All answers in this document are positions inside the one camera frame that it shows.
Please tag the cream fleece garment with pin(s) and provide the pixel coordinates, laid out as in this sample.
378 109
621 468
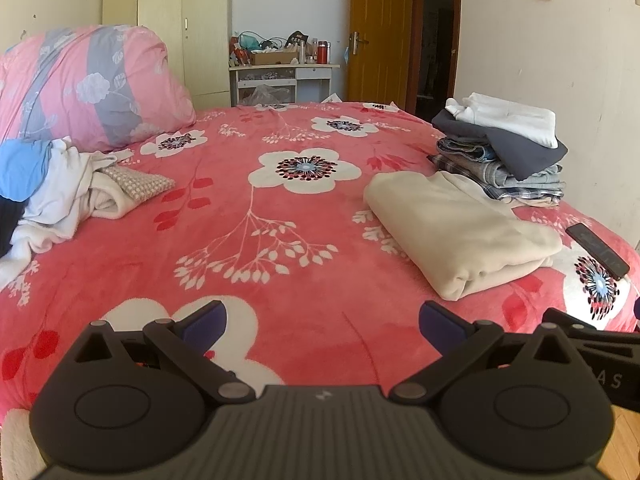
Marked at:
450 230

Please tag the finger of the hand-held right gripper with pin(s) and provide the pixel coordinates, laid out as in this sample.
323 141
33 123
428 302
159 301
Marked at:
575 322

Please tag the white crumpled garment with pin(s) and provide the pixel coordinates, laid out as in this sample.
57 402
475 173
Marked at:
55 195

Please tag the red floral blanket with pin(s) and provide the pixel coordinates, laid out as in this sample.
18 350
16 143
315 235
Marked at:
300 260

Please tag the white folded garment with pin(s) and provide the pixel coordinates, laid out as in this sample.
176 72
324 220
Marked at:
515 117

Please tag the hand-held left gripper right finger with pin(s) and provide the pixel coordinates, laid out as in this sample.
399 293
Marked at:
442 327

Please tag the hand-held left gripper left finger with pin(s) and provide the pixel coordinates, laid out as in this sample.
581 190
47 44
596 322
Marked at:
205 325

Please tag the black garment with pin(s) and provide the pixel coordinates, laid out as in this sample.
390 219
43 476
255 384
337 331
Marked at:
7 225

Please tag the blue garment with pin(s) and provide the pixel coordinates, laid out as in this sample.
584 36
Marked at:
22 170

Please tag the white desk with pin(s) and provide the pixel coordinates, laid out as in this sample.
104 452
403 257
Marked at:
312 74

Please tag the cardboard box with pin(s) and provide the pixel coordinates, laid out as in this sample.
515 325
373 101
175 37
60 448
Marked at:
272 57

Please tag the cream wardrobe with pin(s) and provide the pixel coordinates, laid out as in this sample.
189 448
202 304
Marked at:
200 35

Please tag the folded blue jeans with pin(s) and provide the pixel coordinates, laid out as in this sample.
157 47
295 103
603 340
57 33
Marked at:
462 147

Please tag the wooden door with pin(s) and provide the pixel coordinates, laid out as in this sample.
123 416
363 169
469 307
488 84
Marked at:
380 10

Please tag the cream waffle knit garment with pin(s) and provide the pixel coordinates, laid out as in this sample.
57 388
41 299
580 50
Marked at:
135 182

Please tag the black phone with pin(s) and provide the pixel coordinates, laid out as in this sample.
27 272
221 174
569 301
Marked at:
597 250

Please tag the red bottle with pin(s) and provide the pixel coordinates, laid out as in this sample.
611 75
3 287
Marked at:
324 52

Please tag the folded plaid shirt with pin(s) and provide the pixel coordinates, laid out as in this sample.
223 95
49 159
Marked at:
450 164

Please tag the pink grey floral duvet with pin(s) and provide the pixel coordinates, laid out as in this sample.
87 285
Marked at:
100 85

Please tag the dark grey folded garment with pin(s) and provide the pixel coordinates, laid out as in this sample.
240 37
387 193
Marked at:
520 155

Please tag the clear plastic bag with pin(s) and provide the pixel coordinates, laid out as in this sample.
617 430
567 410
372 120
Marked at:
267 96

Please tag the folded light denim garment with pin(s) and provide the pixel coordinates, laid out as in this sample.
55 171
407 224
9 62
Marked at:
545 177

